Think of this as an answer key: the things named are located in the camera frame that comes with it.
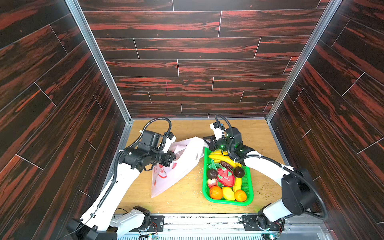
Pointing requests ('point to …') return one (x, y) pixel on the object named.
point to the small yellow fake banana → (237, 183)
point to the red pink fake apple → (213, 182)
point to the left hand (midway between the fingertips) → (175, 156)
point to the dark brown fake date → (226, 164)
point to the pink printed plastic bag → (189, 152)
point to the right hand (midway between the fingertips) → (206, 136)
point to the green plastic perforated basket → (246, 183)
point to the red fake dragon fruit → (226, 177)
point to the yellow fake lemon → (228, 194)
